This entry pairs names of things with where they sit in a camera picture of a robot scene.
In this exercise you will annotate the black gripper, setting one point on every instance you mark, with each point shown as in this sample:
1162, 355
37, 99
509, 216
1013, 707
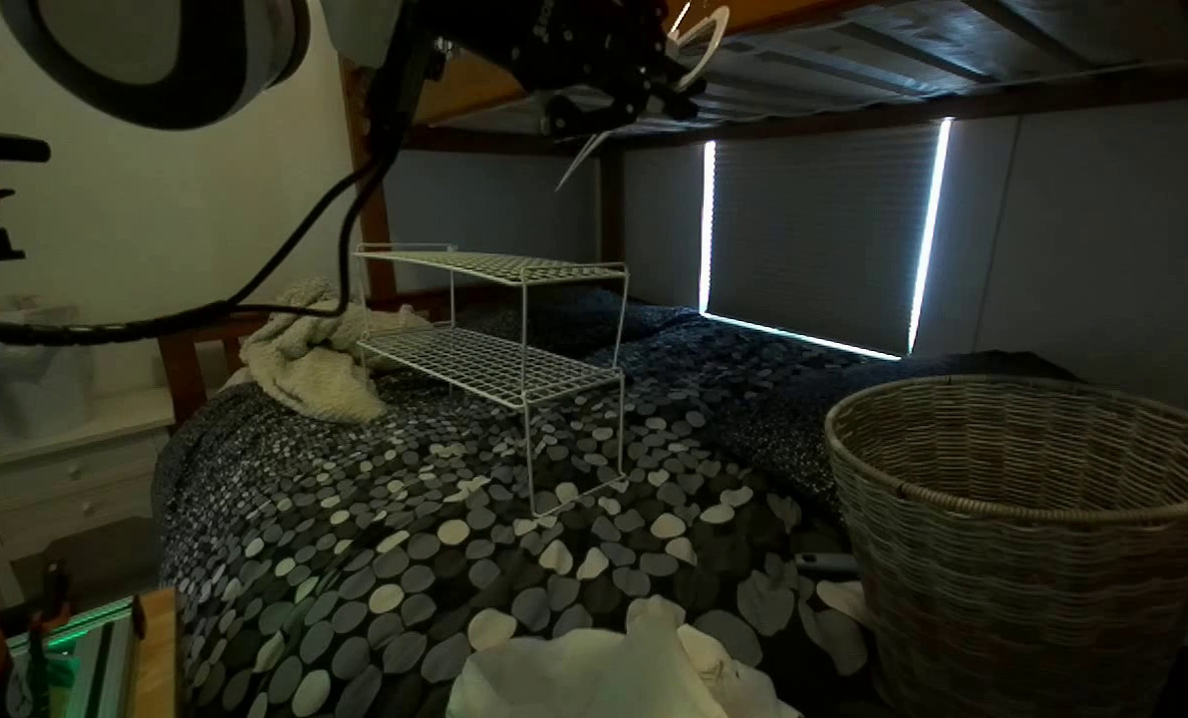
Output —
578, 52

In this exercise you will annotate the white clothes hanger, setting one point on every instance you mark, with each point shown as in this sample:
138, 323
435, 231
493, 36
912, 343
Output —
718, 42

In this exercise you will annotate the dark bunk slat base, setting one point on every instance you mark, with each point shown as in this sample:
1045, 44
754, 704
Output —
956, 52

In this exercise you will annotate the grey window blind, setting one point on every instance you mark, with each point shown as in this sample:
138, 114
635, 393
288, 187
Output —
820, 239

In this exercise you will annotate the dark pillow with small dots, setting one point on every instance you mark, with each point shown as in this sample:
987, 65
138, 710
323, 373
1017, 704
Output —
727, 383

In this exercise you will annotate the cream crumpled blanket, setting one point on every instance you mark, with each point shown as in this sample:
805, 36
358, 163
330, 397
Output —
310, 365

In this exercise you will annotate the woven wicker basket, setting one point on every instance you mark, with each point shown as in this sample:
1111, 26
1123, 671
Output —
1017, 573

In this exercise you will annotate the white crumpled cloth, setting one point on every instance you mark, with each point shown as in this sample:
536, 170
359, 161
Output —
594, 679

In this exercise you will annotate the white bag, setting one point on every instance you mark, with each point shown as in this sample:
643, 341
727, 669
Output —
28, 381

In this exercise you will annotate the white dresser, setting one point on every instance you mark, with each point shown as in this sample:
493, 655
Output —
60, 480

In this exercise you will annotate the wooden board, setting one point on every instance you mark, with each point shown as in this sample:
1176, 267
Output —
158, 658

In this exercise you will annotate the green-lit device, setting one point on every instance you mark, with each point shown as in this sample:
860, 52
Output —
78, 663

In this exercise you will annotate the wooden bunk bed frame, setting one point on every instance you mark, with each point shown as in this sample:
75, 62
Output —
375, 251

